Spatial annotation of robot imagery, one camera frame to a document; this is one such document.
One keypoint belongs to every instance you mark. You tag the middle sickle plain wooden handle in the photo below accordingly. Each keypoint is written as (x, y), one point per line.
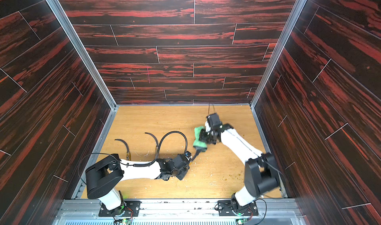
(155, 139)

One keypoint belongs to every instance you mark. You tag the sickle with yellow label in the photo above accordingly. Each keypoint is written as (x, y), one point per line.
(195, 156)

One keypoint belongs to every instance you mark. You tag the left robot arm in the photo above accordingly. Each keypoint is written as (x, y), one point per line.
(103, 176)

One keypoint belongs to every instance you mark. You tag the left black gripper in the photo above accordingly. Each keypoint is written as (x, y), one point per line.
(184, 171)

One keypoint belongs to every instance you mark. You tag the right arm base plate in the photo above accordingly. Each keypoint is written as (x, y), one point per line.
(232, 208)

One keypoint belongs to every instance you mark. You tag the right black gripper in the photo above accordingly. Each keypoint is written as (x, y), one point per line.
(207, 136)

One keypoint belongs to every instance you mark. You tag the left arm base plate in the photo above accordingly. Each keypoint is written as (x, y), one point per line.
(129, 208)

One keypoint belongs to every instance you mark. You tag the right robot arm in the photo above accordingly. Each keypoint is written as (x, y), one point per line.
(261, 173)

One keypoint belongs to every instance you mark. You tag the green microfibre rag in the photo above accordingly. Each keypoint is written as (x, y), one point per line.
(198, 144)

